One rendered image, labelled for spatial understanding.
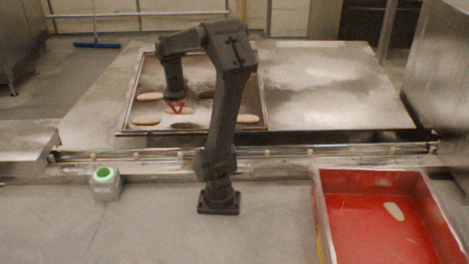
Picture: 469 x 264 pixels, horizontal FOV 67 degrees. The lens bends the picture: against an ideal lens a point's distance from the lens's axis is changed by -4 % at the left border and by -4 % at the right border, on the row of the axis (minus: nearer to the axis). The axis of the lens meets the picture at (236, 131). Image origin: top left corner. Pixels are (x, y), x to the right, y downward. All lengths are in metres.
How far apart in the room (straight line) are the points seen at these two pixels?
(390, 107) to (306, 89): 0.32
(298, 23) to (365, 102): 3.26
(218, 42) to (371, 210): 0.66
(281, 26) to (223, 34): 3.89
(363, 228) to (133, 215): 0.63
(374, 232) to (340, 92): 0.62
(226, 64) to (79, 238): 0.62
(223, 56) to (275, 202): 0.52
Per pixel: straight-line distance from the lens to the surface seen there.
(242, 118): 1.28
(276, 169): 1.13
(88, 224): 1.09
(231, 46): 0.73
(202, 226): 1.02
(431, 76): 1.37
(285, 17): 4.59
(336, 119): 1.34
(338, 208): 1.09
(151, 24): 4.95
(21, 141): 1.33
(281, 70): 1.54
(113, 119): 1.51
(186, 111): 1.25
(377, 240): 1.04
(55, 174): 1.23
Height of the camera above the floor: 1.58
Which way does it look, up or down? 34 degrees down
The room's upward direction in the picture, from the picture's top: straight up
